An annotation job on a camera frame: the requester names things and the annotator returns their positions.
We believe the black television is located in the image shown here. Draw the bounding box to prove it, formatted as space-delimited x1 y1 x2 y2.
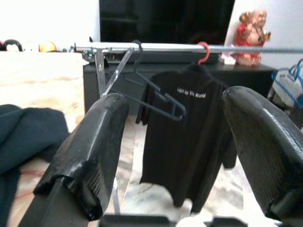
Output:
98 0 236 45

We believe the blue plastic hanger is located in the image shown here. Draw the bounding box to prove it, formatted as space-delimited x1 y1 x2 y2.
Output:
271 59 303 107

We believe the black t-shirt white print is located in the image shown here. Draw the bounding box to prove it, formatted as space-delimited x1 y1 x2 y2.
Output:
136 63 239 215

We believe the black round doll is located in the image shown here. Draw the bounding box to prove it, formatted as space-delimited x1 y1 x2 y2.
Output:
2 39 20 52

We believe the red laughing Buddha statue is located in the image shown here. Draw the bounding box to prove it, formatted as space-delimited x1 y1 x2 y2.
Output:
233 9 272 67

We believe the dark crumpled garment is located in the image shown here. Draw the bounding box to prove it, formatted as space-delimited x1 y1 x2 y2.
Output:
0 104 70 227

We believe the silver metal clothes rack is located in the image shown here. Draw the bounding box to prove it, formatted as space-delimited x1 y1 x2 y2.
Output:
71 42 303 215

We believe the black TV cabinet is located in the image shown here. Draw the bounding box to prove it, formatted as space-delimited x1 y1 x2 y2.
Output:
82 62 275 116

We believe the marble dining table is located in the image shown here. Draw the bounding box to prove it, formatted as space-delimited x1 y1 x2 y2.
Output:
0 51 86 227

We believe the white round doll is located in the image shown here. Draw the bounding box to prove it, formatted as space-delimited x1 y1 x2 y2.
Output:
23 42 39 52

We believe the red plastic hanger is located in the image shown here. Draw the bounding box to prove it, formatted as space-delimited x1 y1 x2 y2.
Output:
196 41 212 66

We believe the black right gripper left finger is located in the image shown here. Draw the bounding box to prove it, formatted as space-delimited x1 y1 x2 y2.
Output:
18 92 130 227

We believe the white tissue box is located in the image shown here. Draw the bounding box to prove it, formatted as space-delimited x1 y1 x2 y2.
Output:
221 52 237 65

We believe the black plastic hanger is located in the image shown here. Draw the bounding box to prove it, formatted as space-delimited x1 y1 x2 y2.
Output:
125 39 187 122

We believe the black soundbar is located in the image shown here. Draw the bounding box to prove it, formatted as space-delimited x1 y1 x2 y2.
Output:
136 49 220 65

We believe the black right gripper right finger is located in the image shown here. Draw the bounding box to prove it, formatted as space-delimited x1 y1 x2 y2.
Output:
221 86 303 222

